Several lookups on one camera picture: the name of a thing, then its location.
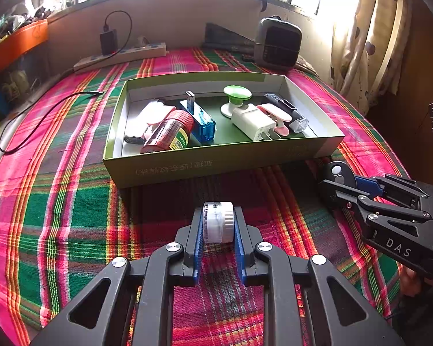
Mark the striped cushion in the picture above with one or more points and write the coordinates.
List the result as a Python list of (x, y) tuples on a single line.
[(306, 65)]

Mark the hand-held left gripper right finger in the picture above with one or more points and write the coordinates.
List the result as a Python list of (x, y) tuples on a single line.
[(240, 245)]

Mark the black light clear lens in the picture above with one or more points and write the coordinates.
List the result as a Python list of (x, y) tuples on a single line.
[(297, 122)]

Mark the white power strip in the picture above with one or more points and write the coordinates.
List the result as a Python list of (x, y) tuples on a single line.
[(137, 52)]

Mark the grey space heater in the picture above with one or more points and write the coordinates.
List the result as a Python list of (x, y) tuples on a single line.
[(278, 45)]

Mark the green white knob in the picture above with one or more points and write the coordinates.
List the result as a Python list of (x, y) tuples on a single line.
[(238, 92)]

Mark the pink plastic clip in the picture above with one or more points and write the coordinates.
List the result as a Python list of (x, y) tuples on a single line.
[(153, 115), (274, 112)]

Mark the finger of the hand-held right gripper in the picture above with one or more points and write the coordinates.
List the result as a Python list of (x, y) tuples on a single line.
[(368, 183), (341, 196)]

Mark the white power adapter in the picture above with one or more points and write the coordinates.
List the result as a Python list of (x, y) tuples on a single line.
[(252, 120)]

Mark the brown medicine bottle red cap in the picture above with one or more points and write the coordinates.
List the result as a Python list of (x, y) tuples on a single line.
[(166, 133)]

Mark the black charger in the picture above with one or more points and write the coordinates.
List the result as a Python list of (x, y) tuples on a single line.
[(107, 42)]

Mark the black white round remote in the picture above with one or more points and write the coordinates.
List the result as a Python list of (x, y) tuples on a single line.
[(337, 173)]

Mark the orange tray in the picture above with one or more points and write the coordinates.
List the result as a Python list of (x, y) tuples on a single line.
[(18, 41)]

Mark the large green cardboard box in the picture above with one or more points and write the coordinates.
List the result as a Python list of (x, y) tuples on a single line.
[(202, 169)]

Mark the white round container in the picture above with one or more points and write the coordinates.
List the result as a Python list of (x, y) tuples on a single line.
[(218, 223)]

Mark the cream floral curtain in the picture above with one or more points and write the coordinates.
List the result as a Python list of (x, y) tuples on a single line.
[(375, 25)]

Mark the person's right hand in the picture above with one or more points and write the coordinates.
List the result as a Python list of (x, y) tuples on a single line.
[(413, 283)]

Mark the pink green plaid blanket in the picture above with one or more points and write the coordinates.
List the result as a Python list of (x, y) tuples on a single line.
[(75, 205)]

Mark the blue USB tester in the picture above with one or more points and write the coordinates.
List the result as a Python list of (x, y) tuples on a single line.
[(202, 126)]

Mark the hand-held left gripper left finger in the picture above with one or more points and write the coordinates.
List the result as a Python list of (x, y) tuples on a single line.
[(198, 245)]

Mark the pile of small clutter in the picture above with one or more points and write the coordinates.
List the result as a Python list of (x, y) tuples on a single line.
[(7, 21)]

